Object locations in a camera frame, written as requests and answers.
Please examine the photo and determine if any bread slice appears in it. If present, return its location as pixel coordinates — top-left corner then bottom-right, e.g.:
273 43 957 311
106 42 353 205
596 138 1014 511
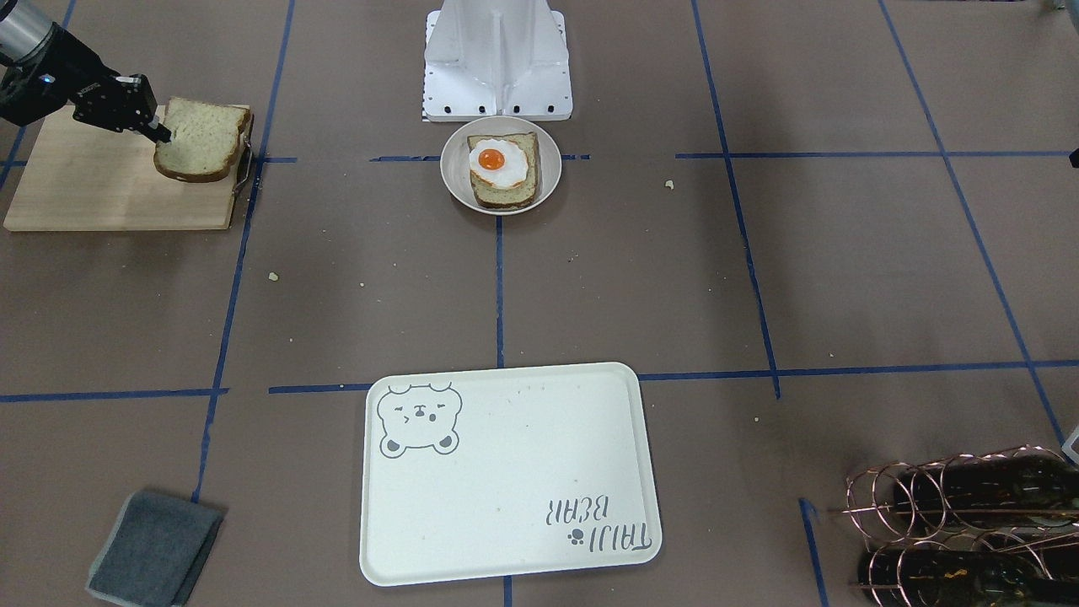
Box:
153 96 252 184
469 133 537 210

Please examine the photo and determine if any white bear tray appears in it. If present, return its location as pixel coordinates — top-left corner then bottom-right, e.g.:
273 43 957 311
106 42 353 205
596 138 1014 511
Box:
358 362 663 587

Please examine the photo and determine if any wooden cutting board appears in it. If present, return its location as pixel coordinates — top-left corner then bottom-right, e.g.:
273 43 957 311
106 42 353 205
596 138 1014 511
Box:
3 106 251 232

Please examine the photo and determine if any fried egg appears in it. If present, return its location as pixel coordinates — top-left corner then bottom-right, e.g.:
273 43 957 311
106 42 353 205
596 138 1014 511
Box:
469 137 529 190

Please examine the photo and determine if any lower dark glass bottle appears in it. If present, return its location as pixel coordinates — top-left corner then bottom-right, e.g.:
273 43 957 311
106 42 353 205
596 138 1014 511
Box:
856 543 1078 606

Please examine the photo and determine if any upper dark glass bottle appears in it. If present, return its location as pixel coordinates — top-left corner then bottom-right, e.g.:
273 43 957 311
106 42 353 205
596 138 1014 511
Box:
893 454 1078 530

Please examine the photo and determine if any dark glass bottle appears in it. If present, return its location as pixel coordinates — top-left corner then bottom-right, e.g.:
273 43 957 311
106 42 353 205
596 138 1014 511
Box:
856 543 1078 606
893 454 1078 530

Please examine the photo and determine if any grey folded cloth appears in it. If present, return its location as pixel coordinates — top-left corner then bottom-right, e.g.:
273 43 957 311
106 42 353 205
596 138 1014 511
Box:
85 491 224 606

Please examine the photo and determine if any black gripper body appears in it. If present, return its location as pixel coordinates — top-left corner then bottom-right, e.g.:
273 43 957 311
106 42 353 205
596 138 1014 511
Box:
71 74 158 135

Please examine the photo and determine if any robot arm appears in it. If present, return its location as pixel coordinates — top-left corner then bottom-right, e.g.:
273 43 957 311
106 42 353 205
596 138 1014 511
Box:
1 1 173 143

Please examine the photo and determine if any beige round plate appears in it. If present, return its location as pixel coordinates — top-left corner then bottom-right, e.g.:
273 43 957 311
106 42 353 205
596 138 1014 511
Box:
439 116 563 216

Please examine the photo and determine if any copper wire bottle rack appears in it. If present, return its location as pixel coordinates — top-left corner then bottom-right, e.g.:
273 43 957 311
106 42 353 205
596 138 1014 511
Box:
837 445 1078 606

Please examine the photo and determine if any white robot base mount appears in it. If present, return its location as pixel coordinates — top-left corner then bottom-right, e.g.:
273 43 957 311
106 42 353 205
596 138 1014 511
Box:
421 1 574 122

